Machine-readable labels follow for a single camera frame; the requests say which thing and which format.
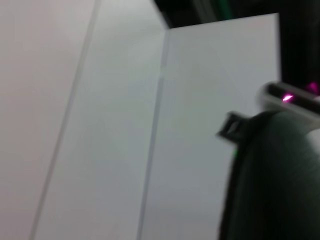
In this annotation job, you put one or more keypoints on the green ceiling pipe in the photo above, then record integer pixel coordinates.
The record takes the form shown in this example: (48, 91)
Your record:
(225, 8)

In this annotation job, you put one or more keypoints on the green and yellow towel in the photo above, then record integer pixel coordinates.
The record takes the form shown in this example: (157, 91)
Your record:
(275, 187)

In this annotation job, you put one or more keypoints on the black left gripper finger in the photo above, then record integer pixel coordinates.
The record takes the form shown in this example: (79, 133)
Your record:
(231, 130)

